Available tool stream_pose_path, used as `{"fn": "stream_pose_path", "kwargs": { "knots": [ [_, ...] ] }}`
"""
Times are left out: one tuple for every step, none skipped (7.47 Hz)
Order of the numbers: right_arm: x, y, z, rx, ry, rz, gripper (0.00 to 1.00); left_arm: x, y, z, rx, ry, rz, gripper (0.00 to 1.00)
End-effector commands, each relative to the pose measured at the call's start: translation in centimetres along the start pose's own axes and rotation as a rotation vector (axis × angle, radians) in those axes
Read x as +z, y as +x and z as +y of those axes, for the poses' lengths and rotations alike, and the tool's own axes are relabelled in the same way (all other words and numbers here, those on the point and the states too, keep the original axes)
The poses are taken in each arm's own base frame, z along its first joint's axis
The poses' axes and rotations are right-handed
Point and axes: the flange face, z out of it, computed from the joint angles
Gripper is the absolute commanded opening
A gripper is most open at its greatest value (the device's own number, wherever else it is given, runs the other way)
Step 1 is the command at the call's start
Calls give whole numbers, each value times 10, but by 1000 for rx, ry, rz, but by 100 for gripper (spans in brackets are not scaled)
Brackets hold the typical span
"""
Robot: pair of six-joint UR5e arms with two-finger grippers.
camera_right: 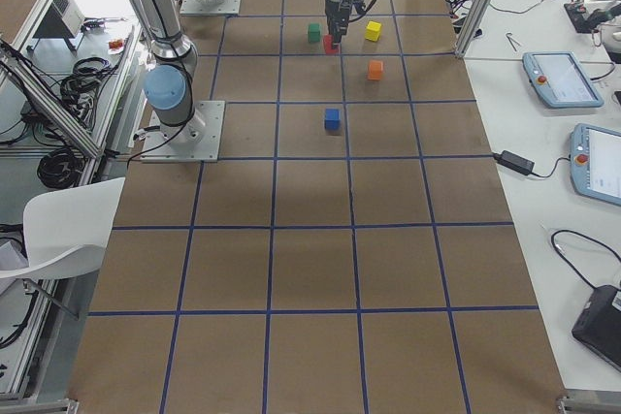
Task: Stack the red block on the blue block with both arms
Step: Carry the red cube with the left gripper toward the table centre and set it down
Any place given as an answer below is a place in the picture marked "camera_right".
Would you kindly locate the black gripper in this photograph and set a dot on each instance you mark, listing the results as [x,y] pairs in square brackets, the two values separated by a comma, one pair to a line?
[338,3]

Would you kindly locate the red block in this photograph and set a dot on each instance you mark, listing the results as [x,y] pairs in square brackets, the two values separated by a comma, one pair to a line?
[331,45]

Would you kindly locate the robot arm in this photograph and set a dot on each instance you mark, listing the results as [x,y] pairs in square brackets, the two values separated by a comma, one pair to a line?
[168,86]

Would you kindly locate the green block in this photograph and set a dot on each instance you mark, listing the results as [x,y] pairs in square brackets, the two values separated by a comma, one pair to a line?
[313,33]

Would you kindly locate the yellow block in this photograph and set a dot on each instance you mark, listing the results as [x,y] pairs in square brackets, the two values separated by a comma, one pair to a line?
[373,31]

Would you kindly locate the orange block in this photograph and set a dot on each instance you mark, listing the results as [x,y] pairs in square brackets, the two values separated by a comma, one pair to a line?
[375,70]

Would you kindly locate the blue block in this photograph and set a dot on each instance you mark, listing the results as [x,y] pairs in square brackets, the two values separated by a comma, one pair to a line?
[332,119]

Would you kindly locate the allen key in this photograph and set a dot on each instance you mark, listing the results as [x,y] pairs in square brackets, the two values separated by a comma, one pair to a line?
[512,42]

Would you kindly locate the black power adapter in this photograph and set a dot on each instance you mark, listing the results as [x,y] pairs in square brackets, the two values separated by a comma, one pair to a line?
[514,162]

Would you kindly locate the teach pendant far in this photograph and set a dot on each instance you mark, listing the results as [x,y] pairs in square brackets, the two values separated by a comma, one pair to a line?
[559,80]

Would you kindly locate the teach pendant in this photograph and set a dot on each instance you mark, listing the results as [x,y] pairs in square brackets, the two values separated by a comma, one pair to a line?
[559,80]
[595,162]

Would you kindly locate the teach pendant near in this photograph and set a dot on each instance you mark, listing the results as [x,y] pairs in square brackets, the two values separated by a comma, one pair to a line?
[595,162]

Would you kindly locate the white chair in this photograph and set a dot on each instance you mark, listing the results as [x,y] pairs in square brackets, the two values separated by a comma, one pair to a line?
[65,233]

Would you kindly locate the black laptop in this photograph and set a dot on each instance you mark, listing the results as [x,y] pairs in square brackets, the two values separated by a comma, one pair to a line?
[598,325]

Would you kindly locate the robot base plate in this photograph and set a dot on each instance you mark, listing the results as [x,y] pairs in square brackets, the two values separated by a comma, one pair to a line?
[198,141]

